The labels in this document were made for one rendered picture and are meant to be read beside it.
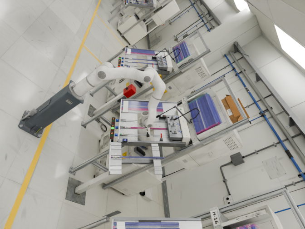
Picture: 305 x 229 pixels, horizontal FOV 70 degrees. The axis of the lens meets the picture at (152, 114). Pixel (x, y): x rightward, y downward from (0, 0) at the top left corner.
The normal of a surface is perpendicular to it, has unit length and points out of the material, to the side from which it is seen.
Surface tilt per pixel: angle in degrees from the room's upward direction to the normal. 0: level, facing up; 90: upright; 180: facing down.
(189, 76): 90
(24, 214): 0
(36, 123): 90
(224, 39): 90
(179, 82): 90
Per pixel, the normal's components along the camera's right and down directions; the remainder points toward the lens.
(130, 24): 0.06, 0.67
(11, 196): 0.81, -0.47
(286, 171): -0.59, -0.58
